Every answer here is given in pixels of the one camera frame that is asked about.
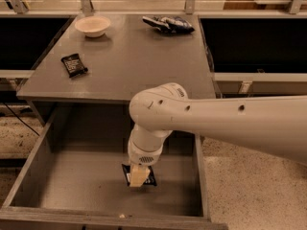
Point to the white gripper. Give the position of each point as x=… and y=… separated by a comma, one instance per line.
x=144, y=156

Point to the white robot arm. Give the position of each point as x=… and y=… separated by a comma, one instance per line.
x=274, y=125

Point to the open grey top drawer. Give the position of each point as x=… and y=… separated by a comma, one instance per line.
x=73, y=179

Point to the grey cabinet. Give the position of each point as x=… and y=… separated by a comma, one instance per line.
x=130, y=57

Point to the black snack bar wrapper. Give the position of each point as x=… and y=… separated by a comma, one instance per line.
x=74, y=66

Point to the blue chip bag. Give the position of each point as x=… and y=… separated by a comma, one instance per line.
x=169, y=25

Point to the white bowl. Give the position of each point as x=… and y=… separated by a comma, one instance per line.
x=93, y=26

